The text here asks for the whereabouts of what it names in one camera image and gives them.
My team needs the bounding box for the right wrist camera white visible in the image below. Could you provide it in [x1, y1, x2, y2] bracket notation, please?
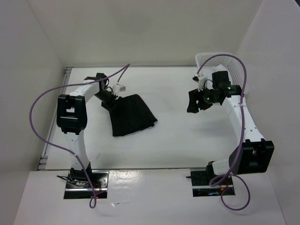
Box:
[192, 74, 208, 91]

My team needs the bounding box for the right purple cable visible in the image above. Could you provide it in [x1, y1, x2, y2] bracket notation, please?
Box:
[196, 53, 251, 210]

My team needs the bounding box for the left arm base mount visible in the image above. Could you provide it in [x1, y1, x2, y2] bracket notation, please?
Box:
[57, 170, 109, 199]

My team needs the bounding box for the white cloth in basket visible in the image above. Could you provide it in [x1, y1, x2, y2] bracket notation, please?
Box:
[200, 64, 227, 79]

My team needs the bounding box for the black skirt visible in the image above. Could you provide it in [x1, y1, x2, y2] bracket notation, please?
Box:
[109, 94, 158, 137]

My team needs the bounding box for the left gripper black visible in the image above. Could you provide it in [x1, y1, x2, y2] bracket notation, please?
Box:
[93, 90, 122, 116]

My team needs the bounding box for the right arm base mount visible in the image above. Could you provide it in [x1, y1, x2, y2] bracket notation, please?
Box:
[186, 168, 235, 197]

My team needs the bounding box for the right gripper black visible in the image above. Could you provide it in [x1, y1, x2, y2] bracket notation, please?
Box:
[187, 85, 219, 113]

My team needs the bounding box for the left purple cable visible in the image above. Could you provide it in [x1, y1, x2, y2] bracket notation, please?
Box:
[29, 63, 131, 209]

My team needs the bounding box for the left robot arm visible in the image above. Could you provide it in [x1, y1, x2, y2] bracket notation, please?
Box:
[56, 73, 118, 188]

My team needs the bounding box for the purple cable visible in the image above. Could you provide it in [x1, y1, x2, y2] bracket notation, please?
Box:
[29, 63, 131, 209]
[196, 53, 251, 210]

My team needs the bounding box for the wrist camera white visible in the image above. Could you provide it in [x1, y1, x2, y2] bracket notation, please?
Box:
[112, 83, 126, 94]
[192, 74, 208, 91]

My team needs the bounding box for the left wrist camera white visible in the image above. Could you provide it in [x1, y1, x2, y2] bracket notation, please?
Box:
[112, 83, 126, 94]

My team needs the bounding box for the aluminium table edge rail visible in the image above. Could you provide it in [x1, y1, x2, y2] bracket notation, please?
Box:
[37, 67, 74, 171]

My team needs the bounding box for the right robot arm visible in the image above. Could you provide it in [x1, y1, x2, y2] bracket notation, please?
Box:
[187, 70, 275, 184]

